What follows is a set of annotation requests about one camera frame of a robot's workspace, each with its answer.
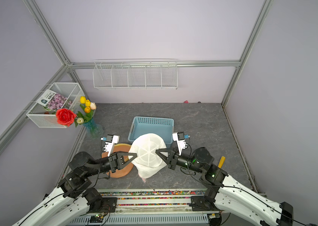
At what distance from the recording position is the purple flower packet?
2.36ft

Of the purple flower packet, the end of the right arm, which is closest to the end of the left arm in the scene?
the end of the right arm

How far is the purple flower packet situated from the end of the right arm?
564 mm

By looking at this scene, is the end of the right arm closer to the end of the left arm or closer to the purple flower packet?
the end of the left arm

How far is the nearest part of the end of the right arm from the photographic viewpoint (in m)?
0.54

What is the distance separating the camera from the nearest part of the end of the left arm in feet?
1.75

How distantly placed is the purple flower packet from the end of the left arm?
44 centimetres
